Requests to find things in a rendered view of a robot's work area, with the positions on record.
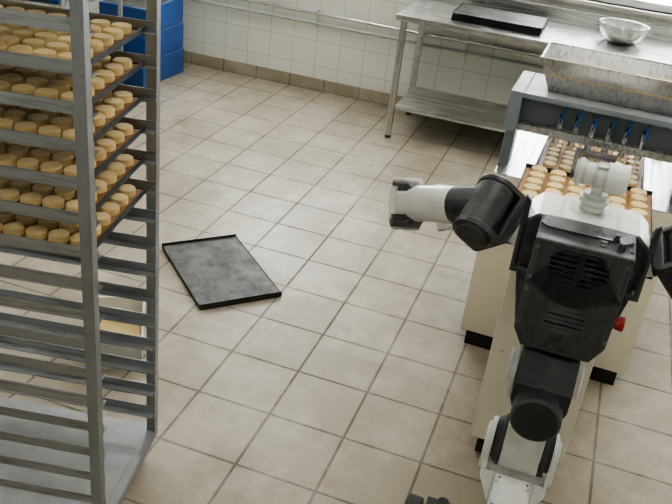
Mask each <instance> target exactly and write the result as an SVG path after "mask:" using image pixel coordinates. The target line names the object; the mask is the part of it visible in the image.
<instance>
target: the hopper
mask: <svg viewBox="0 0 672 504"><path fill-rule="evenodd" d="M541 59H542V64H543V69H544V74H545V79H546V84H547V89H548V91H549V92H554V93H559V94H564V95H569V96H574V97H578V98H583V99H588V100H593V101H598V102H603V103H608V104H613V105H618V106H623V107H627V108H632V109H637V110H642V111H647V112H652V113H657V114H662V115H667V116H671V117H672V64H669V63H664V62H659V61H653V60H648V59H643V58H637V57H632V56H627V55H621V54H616V53H611V52H606V51H600V50H595V49H590V48H584V47H579V46H574V45H568V44H563V43H558V42H552V41H550V43H549V44H548V46H547V48H546V49H545V51H544V53H543V54H542V56H541Z"/></svg>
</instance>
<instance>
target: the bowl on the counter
mask: <svg viewBox="0 0 672 504"><path fill-rule="evenodd" d="M599 21H600V25H599V28H600V30H601V33H602V36H603V37H605V38H606V39H608V40H609V41H611V42H612V43H615V44H619V45H630V44H635V43H639V42H640V41H641V40H642V39H643V38H644V37H645V36H646V35H647V33H648V31H649V30H650V27H649V26H647V25H644V24H642V23H638V22H635V21H630V20H625V19H618V18H601V19H599Z"/></svg>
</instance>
